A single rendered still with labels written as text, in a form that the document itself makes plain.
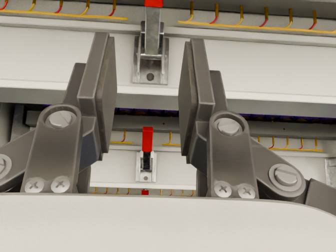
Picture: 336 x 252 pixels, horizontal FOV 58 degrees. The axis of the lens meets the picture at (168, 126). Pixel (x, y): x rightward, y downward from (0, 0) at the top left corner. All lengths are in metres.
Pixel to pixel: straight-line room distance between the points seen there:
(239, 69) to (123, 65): 0.09
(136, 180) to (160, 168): 0.04
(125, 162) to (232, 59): 0.22
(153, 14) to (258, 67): 0.10
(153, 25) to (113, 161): 0.24
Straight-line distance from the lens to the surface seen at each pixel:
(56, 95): 0.26
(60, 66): 0.26
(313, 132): 0.46
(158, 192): 0.60
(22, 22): 0.27
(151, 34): 0.22
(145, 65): 0.24
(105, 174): 0.42
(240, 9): 0.27
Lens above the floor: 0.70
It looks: 57 degrees down
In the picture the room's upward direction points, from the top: 8 degrees clockwise
